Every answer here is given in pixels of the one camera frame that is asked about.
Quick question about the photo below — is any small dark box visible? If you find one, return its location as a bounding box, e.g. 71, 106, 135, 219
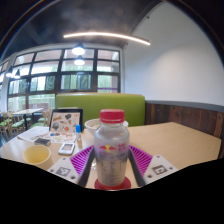
33, 137, 52, 148

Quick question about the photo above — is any black-framed sticker picture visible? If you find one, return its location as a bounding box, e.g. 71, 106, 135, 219
48, 108, 84, 133

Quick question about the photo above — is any white paper sheet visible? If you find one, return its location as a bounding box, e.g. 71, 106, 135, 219
16, 125, 50, 143

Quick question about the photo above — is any white ceramic bowl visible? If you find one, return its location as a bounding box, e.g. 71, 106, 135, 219
84, 118, 129, 138

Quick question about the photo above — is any light wooden dining table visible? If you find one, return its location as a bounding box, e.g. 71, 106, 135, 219
12, 107, 44, 129

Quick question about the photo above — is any small white phone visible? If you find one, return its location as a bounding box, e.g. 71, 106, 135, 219
57, 142, 76, 156

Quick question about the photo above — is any large dark-framed window wall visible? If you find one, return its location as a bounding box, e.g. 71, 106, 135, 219
0, 48, 121, 113

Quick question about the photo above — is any red-capped clear drink bottle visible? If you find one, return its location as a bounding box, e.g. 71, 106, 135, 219
93, 108, 131, 189

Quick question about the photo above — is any flat round red coaster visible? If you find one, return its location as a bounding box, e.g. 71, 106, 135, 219
93, 176, 132, 191

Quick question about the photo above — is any group of green-seated wooden chairs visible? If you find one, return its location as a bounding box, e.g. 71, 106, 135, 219
0, 109, 53, 134

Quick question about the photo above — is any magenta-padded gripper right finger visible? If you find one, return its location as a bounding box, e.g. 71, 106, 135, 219
128, 144, 179, 188

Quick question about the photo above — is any small blue-capped bottle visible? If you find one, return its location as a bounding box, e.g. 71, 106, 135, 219
75, 124, 83, 143

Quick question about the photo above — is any long curved light strip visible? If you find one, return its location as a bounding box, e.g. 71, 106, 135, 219
63, 31, 151, 47

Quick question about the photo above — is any cream mug with yellow handle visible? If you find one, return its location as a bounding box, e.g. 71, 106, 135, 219
21, 144, 54, 170

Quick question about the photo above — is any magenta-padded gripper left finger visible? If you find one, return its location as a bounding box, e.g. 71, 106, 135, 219
47, 144, 97, 188

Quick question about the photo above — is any printed sticker sheet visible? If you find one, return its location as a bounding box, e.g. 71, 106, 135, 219
43, 130, 78, 144

